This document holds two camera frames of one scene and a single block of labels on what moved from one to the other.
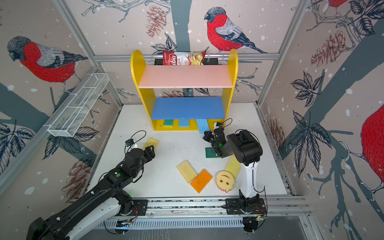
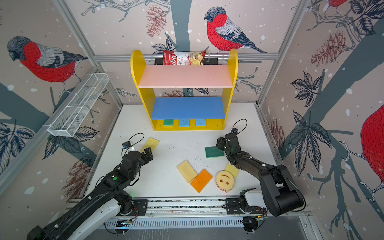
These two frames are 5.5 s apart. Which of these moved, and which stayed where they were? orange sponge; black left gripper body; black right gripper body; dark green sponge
Moved: black right gripper body
Stayed: dark green sponge; black left gripper body; orange sponge
